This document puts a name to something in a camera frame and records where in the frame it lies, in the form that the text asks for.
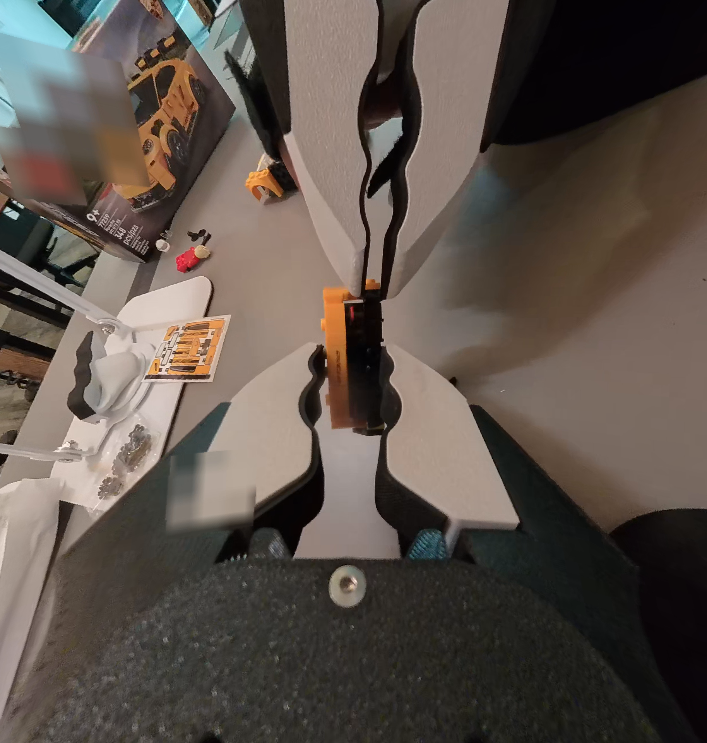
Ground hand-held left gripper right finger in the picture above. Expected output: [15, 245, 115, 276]
[375, 342, 521, 532]

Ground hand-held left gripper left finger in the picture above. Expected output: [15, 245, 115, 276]
[208, 341, 326, 549]

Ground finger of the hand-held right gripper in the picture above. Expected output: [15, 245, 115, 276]
[381, 0, 512, 301]
[284, 0, 384, 291]

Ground orange black lego car assembly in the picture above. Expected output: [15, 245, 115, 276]
[320, 280, 386, 435]

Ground person's right forearm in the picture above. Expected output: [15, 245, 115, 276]
[484, 0, 707, 146]

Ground lego set box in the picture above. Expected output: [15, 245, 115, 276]
[17, 0, 237, 265]

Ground orange lego sticker sheet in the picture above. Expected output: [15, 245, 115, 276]
[141, 315, 232, 384]

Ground lego wheel arch assembly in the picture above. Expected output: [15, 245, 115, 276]
[245, 156, 301, 207]

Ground clear bag of lego parts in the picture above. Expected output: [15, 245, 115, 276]
[89, 421, 159, 514]

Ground red lego minifigure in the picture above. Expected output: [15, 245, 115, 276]
[175, 244, 212, 274]

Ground person's black jacket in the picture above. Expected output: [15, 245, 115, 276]
[610, 508, 707, 743]

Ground white paper bag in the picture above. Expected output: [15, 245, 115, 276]
[0, 479, 61, 741]

